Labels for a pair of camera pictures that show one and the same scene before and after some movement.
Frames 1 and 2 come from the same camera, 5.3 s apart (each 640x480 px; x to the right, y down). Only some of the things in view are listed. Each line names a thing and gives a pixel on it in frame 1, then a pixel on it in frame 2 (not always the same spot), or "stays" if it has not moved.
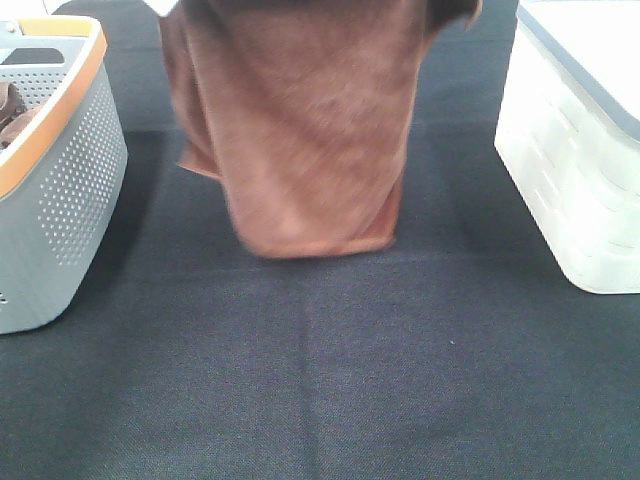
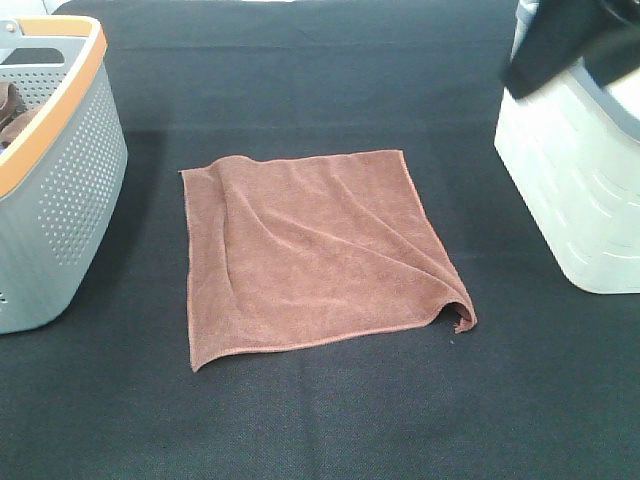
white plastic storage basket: (568, 131) stays
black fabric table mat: (460, 351) stays
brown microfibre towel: (303, 110) -> (290, 250)
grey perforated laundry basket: (64, 175) stays
